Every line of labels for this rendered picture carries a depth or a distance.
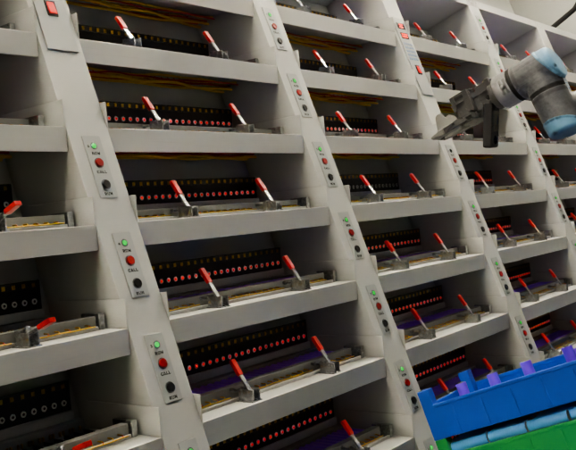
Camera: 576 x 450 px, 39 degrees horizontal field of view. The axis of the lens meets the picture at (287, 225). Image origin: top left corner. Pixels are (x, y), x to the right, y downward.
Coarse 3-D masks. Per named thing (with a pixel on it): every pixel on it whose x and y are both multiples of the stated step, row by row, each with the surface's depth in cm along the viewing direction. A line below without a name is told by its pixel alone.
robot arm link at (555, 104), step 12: (552, 84) 199; (564, 84) 200; (540, 96) 200; (552, 96) 198; (564, 96) 198; (540, 108) 200; (552, 108) 198; (564, 108) 197; (540, 120) 203; (552, 120) 198; (564, 120) 197; (552, 132) 199; (564, 132) 199
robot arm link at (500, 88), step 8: (504, 72) 207; (496, 80) 207; (504, 80) 205; (496, 88) 207; (504, 88) 206; (496, 96) 207; (504, 96) 206; (512, 96) 206; (504, 104) 208; (512, 104) 208
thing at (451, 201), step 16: (352, 192) 241; (368, 192) 248; (384, 192) 255; (400, 192) 262; (448, 192) 256; (352, 208) 206; (368, 208) 212; (384, 208) 218; (400, 208) 225; (416, 208) 231; (432, 208) 239; (448, 208) 246
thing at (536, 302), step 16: (512, 272) 298; (528, 272) 309; (544, 272) 310; (560, 272) 306; (528, 288) 268; (544, 288) 289; (560, 288) 288; (528, 304) 260; (544, 304) 268; (560, 304) 279; (528, 320) 257
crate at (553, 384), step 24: (552, 360) 140; (480, 384) 147; (504, 384) 124; (528, 384) 123; (552, 384) 121; (432, 408) 131; (456, 408) 129; (480, 408) 127; (504, 408) 125; (528, 408) 123; (432, 432) 131; (456, 432) 129
